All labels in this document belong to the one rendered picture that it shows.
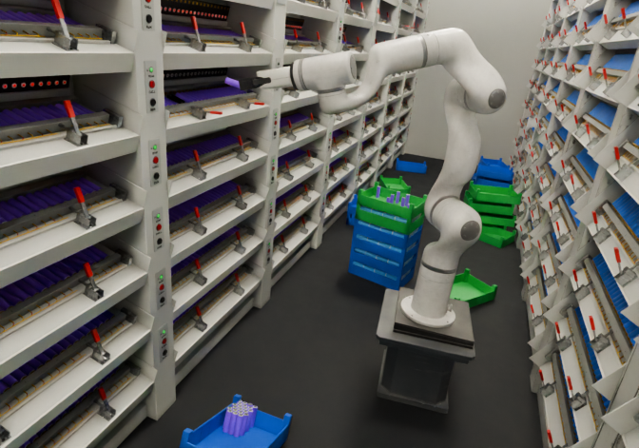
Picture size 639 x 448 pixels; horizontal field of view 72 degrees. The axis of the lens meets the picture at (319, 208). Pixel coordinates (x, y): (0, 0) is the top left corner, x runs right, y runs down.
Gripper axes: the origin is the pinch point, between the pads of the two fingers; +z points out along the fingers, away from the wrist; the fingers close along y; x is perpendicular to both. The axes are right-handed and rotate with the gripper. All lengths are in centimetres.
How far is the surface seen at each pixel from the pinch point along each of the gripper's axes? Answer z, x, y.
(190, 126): 15.2, 9.3, 10.3
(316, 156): 25, 42, -107
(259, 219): 28, 55, -39
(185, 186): 20.3, 26.3, 12.1
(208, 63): 11.3, -7.3, 0.4
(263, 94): 15.3, 4.4, -39.0
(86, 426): 38, 80, 52
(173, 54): 10.4, -9.7, 17.1
